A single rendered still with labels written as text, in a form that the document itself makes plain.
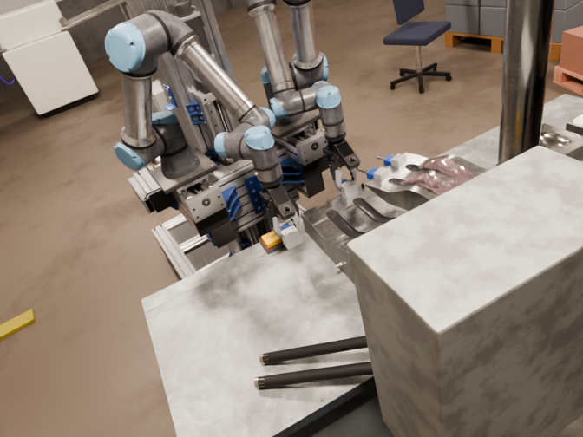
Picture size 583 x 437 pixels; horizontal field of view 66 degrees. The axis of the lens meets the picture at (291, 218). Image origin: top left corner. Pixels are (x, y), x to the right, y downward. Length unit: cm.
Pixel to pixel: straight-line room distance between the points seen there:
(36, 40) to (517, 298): 713
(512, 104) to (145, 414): 210
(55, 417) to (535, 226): 248
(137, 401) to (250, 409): 132
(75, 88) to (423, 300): 702
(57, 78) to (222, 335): 618
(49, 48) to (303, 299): 622
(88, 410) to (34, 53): 545
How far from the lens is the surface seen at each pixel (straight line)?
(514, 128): 78
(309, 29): 173
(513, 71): 74
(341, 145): 151
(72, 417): 265
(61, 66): 725
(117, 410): 252
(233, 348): 135
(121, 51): 137
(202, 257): 271
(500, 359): 54
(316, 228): 151
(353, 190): 160
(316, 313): 136
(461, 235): 52
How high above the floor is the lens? 181
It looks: 36 degrees down
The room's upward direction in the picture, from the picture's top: 16 degrees counter-clockwise
